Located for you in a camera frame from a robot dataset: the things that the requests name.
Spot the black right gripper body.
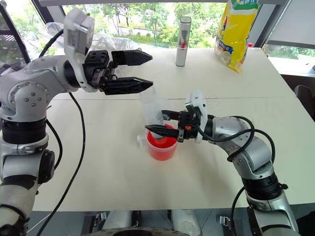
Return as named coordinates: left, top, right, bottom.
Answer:
left=177, top=110, right=200, bottom=144

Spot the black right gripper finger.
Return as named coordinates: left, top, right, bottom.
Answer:
left=161, top=110, right=182, bottom=121
left=145, top=124, right=180, bottom=140

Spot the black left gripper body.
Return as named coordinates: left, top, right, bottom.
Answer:
left=82, top=50, right=118, bottom=91

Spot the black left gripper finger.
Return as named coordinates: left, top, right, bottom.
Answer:
left=99, top=77, right=154, bottom=96
left=111, top=50, right=153, bottom=67

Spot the clear cup with red liquid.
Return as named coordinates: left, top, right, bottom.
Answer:
left=137, top=124, right=178, bottom=162

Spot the crumpled clear plastic bag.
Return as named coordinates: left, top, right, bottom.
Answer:
left=40, top=22, right=142, bottom=59

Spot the white cylindrical tube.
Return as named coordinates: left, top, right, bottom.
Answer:
left=175, top=16, right=192, bottom=67

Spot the grey rounded cylinder shape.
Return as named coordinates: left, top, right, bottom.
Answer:
left=102, top=210, right=133, bottom=231
left=171, top=208, right=202, bottom=236

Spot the yellow plastic bag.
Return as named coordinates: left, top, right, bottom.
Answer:
left=214, top=0, right=261, bottom=74

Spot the dark rounded shape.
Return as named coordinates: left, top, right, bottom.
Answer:
left=108, top=227, right=173, bottom=236

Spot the dark chair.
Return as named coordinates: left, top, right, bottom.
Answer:
left=294, top=85, right=315, bottom=119

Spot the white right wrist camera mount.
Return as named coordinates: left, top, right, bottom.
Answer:
left=184, top=88, right=209, bottom=144

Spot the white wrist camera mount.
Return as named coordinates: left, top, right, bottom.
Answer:
left=184, top=88, right=209, bottom=144
left=63, top=7, right=99, bottom=93

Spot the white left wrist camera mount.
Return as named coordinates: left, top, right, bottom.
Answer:
left=63, top=7, right=99, bottom=93

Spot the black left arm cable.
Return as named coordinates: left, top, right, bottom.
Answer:
left=26, top=29, right=86, bottom=234

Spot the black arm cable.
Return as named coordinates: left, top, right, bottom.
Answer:
left=196, top=115, right=277, bottom=163
left=26, top=29, right=86, bottom=234

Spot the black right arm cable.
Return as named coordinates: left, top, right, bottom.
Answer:
left=196, top=115, right=277, bottom=163

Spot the black metal frame bar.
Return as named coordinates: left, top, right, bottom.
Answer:
left=0, top=4, right=32, bottom=62

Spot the grey window frame pillar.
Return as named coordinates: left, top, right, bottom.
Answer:
left=246, top=0, right=292, bottom=48

